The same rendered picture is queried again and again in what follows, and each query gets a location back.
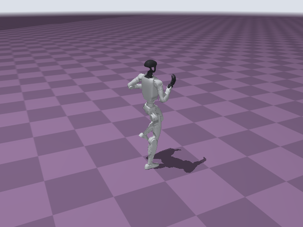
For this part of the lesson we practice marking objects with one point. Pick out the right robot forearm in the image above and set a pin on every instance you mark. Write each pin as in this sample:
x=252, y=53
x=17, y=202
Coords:
x=167, y=93

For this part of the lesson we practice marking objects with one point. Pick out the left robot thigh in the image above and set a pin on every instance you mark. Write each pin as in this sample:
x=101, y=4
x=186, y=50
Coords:
x=158, y=111

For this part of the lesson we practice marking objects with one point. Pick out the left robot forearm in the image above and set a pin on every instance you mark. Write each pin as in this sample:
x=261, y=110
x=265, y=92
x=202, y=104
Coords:
x=138, y=86

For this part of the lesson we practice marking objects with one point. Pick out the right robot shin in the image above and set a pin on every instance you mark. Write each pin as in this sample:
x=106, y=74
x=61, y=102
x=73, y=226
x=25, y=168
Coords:
x=152, y=150

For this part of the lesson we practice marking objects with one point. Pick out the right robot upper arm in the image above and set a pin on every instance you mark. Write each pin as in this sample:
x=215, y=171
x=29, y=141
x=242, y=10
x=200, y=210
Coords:
x=159, y=85

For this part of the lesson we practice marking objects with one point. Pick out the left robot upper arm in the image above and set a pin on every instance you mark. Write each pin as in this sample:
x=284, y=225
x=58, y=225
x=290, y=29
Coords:
x=135, y=81

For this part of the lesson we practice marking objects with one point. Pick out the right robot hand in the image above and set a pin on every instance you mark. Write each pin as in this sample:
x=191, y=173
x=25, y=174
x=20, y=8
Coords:
x=172, y=82

